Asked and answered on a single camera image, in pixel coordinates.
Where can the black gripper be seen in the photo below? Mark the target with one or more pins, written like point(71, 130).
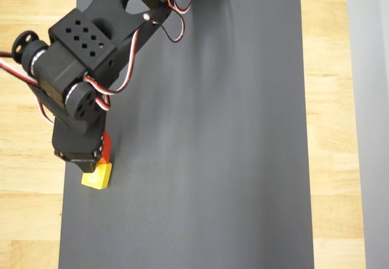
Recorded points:
point(79, 156)

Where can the red letter cube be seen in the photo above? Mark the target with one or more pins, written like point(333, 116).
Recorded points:
point(107, 146)

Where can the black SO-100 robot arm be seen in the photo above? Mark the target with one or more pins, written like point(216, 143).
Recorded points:
point(91, 44)

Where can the yellow letter block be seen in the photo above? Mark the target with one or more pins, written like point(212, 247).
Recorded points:
point(101, 178)

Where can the dark grey mat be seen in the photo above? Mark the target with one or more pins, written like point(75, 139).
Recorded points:
point(212, 129)

